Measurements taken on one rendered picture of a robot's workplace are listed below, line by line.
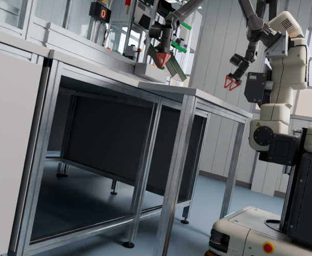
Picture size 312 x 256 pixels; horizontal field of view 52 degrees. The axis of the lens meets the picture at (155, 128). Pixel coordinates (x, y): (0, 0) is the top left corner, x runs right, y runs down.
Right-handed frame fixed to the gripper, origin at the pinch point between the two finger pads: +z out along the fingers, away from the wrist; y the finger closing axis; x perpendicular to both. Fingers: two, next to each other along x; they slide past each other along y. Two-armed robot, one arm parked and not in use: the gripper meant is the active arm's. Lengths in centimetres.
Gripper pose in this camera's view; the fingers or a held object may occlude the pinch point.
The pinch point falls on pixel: (161, 66)
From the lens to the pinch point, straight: 172.6
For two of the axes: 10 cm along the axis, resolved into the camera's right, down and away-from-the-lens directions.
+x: 8.4, 1.8, -5.2
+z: -2.0, 9.8, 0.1
